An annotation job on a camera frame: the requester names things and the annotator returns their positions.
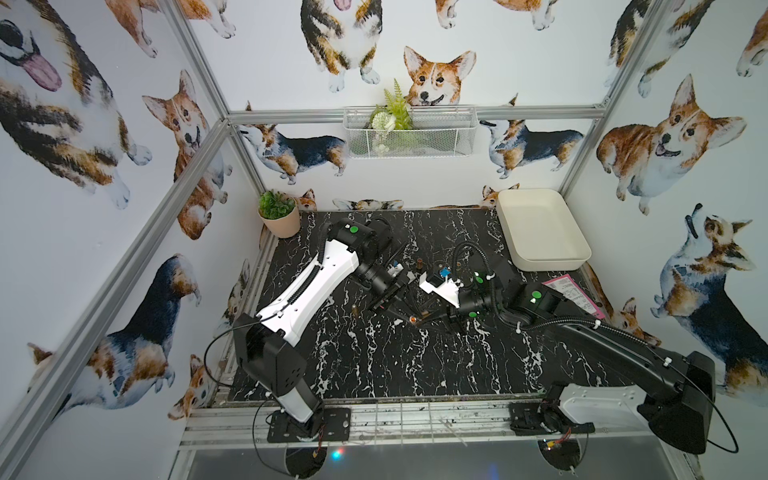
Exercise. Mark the white wire wall basket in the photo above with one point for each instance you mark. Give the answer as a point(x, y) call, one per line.
point(438, 132)

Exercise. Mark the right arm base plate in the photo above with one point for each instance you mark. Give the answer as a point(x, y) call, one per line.
point(541, 418)

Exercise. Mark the small potted green plant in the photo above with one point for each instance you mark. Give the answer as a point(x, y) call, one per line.
point(279, 213)

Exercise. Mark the artificial fern with white flower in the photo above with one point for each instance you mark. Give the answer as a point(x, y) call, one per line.
point(391, 123)

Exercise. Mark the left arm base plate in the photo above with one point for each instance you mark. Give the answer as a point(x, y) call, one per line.
point(327, 424)

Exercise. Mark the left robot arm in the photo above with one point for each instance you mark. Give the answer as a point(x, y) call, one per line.
point(265, 345)

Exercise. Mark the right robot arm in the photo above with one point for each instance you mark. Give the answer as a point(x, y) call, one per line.
point(679, 390)

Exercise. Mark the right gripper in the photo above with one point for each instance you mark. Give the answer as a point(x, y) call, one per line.
point(456, 317)

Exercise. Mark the cream plastic tray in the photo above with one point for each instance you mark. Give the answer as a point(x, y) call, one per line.
point(540, 231)

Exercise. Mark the aluminium front rail frame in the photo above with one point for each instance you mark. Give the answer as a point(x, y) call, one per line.
point(463, 420)

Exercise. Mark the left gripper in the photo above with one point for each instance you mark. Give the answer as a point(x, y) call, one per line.
point(390, 288)

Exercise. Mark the pink paper card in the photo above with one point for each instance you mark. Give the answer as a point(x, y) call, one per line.
point(568, 287)

